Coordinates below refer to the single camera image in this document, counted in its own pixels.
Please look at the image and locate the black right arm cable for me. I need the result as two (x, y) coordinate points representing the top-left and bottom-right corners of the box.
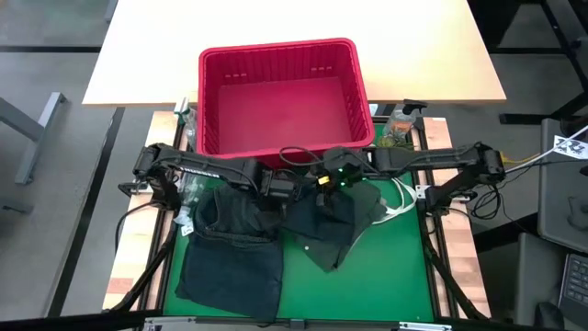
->
(277, 145), (325, 167)

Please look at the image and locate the grey metal table leg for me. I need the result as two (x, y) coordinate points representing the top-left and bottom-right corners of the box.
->
(0, 91), (69, 186)

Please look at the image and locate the grey desk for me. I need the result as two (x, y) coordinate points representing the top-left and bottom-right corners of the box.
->
(537, 117), (588, 254)

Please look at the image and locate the light wooden table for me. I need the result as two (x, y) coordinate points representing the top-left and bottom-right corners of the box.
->
(82, 0), (507, 108)

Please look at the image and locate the dark keyboard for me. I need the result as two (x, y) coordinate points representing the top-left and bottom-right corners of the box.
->
(558, 252), (588, 318)

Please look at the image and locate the dark green garment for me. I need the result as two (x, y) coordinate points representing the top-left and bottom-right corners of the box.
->
(302, 181), (388, 273)

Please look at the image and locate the cream tote bag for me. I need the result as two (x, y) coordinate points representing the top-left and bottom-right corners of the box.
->
(370, 177), (418, 226)

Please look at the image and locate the green table mat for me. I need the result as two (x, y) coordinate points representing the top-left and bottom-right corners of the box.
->
(163, 122), (436, 322)

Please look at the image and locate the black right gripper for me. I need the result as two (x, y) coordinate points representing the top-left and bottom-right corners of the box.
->
(316, 146), (371, 208)

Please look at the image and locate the white cable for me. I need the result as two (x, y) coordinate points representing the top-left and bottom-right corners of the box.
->
(503, 123), (588, 176)

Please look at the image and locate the white marker paper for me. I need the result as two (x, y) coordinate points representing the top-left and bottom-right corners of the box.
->
(553, 134), (588, 161)

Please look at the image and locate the black computer mouse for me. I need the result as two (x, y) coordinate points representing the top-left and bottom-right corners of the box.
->
(534, 301), (566, 331)

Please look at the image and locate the red plastic laundry basket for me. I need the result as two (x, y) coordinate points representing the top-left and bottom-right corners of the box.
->
(197, 38), (377, 169)

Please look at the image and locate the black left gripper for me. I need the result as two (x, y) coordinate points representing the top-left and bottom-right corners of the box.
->
(259, 167), (308, 204)

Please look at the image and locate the black cable bundle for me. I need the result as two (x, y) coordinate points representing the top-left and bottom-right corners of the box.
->
(468, 181), (506, 221)

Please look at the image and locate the yellow cable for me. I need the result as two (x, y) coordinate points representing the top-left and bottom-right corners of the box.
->
(503, 154), (542, 166)

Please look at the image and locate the silver frame bracket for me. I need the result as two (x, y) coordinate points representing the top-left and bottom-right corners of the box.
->
(144, 315), (197, 331)
(398, 321), (452, 331)

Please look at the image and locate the black garment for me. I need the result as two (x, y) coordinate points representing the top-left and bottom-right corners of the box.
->
(174, 183), (285, 322)

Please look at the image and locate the black metal bar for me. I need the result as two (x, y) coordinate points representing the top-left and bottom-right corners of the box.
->
(48, 107), (126, 318)

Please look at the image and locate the orange label spray bottle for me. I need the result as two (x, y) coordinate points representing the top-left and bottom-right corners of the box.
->
(383, 98), (428, 138)

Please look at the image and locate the black table leg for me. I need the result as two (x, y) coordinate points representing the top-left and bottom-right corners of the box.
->
(468, 0), (588, 126)

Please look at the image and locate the clear plastic spray bottle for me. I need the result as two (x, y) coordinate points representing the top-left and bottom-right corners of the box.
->
(176, 174), (210, 237)
(174, 97), (199, 149)

